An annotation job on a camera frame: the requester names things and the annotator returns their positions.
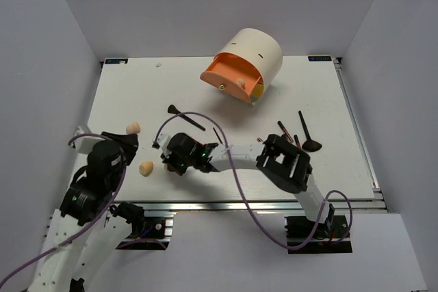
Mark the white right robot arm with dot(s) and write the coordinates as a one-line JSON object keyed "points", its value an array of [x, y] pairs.
{"points": [[286, 166]]}

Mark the blue corner label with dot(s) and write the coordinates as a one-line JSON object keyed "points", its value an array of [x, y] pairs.
{"points": [[115, 61], [319, 58]]}

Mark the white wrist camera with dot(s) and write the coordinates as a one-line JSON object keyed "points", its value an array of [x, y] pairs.
{"points": [[84, 145], [161, 142]]}

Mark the yellow teardrop makeup sponge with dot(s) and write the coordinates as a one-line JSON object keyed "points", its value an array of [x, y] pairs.
{"points": [[146, 168]]}

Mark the blue left corner label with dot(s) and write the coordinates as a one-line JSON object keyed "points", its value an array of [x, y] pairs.
{"points": [[115, 61]]}

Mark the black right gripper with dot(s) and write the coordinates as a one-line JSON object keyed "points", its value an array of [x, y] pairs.
{"points": [[181, 170]]}

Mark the black fan makeup brush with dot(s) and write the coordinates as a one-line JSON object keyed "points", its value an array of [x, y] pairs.
{"points": [[309, 145]]}

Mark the orange organizer drawer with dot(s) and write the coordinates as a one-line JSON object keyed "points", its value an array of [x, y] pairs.
{"points": [[224, 72]]}

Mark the thin black mascara wand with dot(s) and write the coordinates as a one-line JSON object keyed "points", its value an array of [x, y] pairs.
{"points": [[217, 135]]}

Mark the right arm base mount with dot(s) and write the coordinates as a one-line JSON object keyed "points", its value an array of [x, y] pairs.
{"points": [[335, 240]]}

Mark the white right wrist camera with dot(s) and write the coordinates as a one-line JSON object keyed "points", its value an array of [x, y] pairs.
{"points": [[161, 142]]}

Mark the cream cylindrical makeup organizer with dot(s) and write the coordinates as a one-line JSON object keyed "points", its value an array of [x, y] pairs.
{"points": [[258, 48]]}

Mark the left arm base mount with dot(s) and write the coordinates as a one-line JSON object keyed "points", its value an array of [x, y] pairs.
{"points": [[145, 232]]}

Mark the blue right corner label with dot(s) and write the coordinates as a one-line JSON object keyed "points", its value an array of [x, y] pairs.
{"points": [[319, 58]]}

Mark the black powder brush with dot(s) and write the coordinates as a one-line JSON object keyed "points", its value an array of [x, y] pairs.
{"points": [[173, 110]]}

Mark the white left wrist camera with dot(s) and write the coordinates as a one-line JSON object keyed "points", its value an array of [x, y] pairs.
{"points": [[84, 145]]}

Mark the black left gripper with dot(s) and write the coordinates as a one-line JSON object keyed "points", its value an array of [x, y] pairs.
{"points": [[129, 143]]}

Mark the pink gourd makeup sponge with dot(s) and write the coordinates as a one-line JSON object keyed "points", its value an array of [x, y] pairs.
{"points": [[133, 128]]}

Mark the beige gourd sponge in drawer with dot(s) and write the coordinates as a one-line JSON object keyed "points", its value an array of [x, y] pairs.
{"points": [[241, 82]]}

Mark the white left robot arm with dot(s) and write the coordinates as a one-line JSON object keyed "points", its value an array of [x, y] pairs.
{"points": [[91, 226]]}

